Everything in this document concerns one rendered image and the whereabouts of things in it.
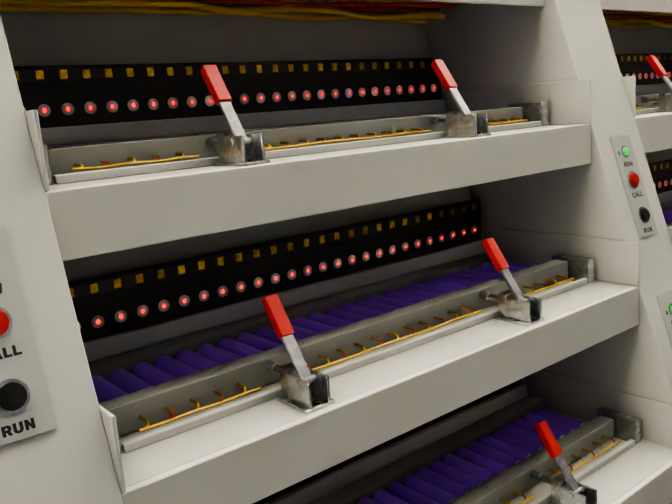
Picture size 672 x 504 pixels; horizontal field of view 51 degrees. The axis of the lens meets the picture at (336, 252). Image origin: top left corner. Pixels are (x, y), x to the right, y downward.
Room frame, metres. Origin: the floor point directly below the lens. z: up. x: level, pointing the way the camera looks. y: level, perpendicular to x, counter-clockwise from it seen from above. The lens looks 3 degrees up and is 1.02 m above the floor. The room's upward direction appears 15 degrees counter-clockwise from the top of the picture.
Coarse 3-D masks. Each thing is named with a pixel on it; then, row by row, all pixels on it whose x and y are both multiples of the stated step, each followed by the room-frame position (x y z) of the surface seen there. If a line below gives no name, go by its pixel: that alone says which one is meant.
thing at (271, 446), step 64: (448, 256) 0.88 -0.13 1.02; (512, 256) 0.93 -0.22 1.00; (576, 256) 0.84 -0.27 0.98; (192, 320) 0.66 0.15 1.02; (576, 320) 0.73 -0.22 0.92; (384, 384) 0.58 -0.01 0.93; (448, 384) 0.62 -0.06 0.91; (192, 448) 0.49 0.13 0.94; (256, 448) 0.50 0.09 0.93; (320, 448) 0.53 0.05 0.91
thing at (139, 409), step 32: (480, 288) 0.75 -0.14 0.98; (544, 288) 0.79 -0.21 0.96; (384, 320) 0.66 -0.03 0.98; (416, 320) 0.69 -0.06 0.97; (448, 320) 0.72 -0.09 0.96; (320, 352) 0.62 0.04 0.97; (352, 352) 0.64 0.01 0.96; (160, 384) 0.54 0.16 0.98; (192, 384) 0.54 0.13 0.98; (224, 384) 0.56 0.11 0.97; (256, 384) 0.58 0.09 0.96; (128, 416) 0.51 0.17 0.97; (160, 416) 0.53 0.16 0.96
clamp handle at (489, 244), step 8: (488, 240) 0.72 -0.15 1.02; (488, 248) 0.72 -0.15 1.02; (496, 248) 0.72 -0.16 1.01; (496, 256) 0.71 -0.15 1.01; (496, 264) 0.71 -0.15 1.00; (504, 264) 0.71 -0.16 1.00; (504, 272) 0.71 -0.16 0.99; (512, 280) 0.71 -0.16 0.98; (512, 288) 0.71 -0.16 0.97; (520, 296) 0.71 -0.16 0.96
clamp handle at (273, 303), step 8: (272, 296) 0.56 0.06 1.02; (264, 304) 0.56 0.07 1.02; (272, 304) 0.56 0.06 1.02; (280, 304) 0.56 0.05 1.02; (272, 312) 0.55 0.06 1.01; (280, 312) 0.56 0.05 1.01; (272, 320) 0.56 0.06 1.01; (280, 320) 0.55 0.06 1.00; (288, 320) 0.56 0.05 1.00; (280, 328) 0.55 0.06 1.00; (288, 328) 0.55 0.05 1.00; (280, 336) 0.55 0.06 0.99; (288, 336) 0.55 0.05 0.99; (288, 344) 0.55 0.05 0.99; (296, 344) 0.55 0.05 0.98; (288, 352) 0.55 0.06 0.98; (296, 352) 0.55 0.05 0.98; (296, 360) 0.55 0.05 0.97; (304, 360) 0.55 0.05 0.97; (296, 368) 0.54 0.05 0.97; (304, 368) 0.55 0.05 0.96; (296, 376) 0.55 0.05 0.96; (304, 376) 0.54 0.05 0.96
